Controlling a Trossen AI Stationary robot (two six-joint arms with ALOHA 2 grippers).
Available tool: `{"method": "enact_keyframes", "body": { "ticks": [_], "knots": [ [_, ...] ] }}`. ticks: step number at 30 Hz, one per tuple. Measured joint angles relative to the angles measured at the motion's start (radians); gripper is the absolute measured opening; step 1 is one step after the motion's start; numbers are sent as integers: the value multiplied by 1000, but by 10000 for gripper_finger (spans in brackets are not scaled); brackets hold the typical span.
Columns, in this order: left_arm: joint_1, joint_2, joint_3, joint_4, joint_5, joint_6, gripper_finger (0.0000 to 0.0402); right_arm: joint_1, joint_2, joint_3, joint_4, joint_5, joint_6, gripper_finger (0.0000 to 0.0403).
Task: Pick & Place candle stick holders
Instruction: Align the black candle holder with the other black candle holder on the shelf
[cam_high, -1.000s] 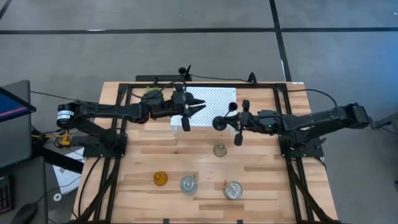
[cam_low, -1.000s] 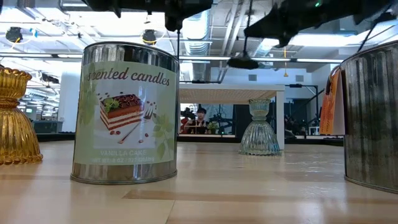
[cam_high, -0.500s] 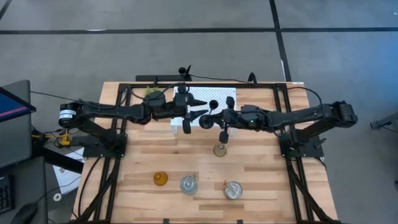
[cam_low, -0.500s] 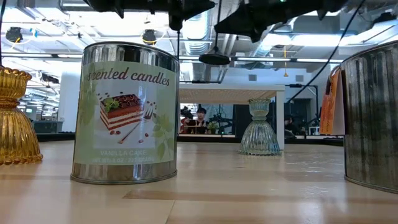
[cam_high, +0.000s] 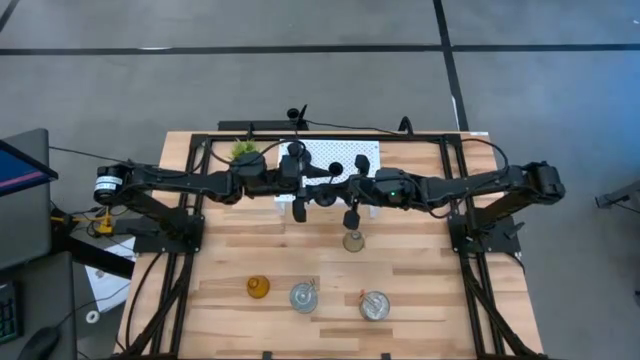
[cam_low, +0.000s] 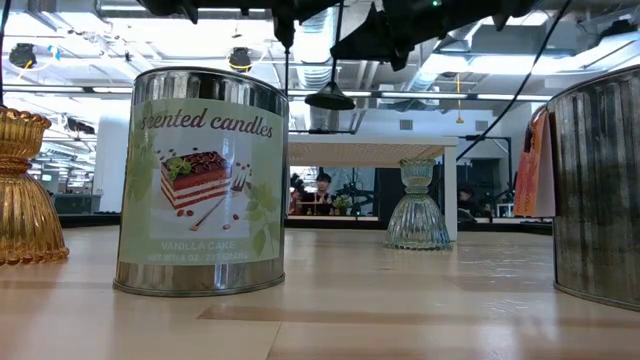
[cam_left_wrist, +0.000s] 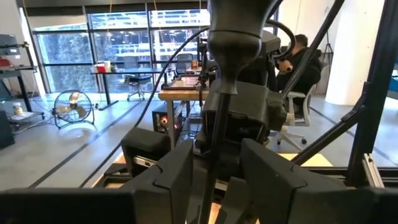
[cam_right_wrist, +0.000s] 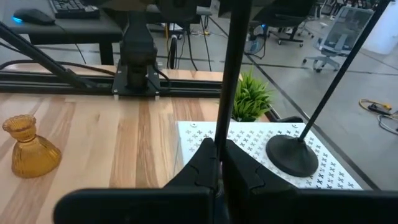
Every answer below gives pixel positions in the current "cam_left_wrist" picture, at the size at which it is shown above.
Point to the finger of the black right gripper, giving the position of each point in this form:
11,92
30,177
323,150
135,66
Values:
237,205

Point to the silver aluminium extrusion bar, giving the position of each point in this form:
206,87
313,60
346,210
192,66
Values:
373,171

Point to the black desk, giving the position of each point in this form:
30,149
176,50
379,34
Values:
130,72

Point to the metal equipment cart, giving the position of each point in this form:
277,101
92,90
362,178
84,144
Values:
12,70

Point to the white office chair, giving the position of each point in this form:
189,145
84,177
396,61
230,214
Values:
300,102

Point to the person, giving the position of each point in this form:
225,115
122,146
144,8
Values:
308,71

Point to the dark office chair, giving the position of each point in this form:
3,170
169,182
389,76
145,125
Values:
138,81

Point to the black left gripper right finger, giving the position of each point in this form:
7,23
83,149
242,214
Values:
295,199

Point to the wooden top desk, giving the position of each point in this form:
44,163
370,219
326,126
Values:
180,95

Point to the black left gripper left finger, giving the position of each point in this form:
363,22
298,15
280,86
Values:
149,199

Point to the white round column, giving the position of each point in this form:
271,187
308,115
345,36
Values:
351,62

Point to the black computer tower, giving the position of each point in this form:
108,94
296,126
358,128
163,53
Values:
161,121

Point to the black floor fan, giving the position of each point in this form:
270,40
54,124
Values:
73,107

